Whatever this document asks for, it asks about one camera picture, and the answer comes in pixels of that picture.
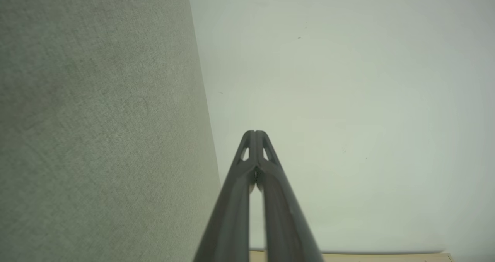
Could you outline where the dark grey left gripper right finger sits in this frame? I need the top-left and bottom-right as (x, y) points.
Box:
(255, 130), (324, 262)

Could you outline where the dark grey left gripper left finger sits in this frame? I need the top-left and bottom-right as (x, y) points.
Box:
(193, 130), (256, 262)

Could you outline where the grey fabric cloth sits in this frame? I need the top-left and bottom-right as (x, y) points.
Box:
(0, 0), (222, 262)

